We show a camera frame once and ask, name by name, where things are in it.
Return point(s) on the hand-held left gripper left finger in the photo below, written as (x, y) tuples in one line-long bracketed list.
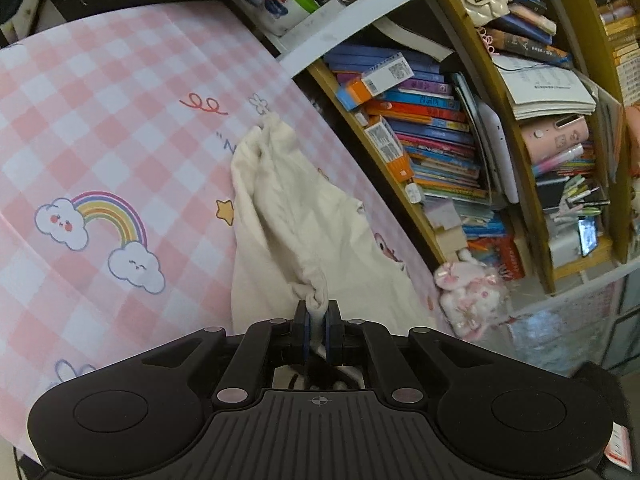
[(301, 332)]

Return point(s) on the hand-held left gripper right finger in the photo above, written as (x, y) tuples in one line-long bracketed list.
[(331, 332)]

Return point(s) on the cream t-shirt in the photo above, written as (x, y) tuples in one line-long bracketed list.
[(310, 220)]

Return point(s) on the pink white plush bunny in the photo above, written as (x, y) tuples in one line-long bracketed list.
[(470, 295)]

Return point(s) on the clear plastic card box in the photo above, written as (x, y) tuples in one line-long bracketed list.
[(442, 212)]

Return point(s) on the flat white orange box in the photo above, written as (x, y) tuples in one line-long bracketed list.
[(390, 147)]

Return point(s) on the row of colourful books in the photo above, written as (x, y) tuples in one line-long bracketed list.
[(435, 130)]

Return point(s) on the white tablet device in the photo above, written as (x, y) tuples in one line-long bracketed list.
[(497, 155)]

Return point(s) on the tall white orange blue box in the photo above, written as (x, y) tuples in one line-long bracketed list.
[(380, 77)]

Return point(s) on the pink plaid cartoon desk mat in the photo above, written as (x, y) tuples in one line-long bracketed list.
[(125, 125)]

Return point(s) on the pink portable printer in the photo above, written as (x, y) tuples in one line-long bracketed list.
[(555, 137)]

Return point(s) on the open white booklet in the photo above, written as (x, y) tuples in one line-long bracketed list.
[(550, 87)]

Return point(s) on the wooden bookshelf white frame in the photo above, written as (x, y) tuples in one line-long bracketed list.
[(350, 15)]

